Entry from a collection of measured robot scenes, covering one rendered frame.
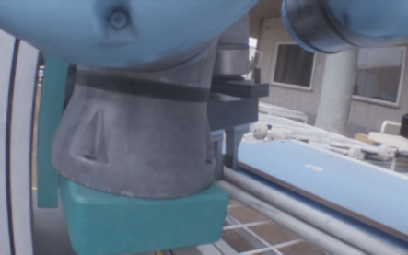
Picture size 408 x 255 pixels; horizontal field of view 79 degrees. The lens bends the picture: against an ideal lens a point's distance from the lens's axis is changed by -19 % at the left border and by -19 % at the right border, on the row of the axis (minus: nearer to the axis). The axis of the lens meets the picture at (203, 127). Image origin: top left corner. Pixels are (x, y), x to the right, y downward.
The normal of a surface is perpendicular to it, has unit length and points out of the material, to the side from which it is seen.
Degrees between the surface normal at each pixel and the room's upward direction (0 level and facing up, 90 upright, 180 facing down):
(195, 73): 90
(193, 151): 70
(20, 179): 90
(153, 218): 90
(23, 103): 90
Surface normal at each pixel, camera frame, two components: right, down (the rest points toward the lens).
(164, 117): 0.49, -0.15
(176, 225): 0.51, 0.21
